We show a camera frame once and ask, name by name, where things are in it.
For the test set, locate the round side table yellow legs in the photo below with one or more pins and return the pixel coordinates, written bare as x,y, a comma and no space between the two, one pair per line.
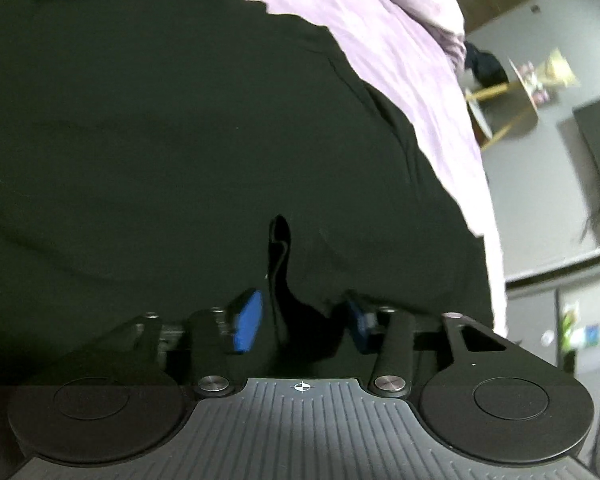
512,108

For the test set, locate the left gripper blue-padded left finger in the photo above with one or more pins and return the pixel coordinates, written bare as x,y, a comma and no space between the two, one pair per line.
242,321

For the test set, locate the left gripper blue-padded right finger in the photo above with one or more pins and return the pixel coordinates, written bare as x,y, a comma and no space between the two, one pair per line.
363,322

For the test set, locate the black garment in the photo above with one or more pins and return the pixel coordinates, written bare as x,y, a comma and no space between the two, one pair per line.
180,159

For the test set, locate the purple bed cover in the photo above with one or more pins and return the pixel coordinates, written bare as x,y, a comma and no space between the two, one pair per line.
390,35

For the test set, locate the dark clothing on chair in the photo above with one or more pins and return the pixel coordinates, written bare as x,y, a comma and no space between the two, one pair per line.
486,68

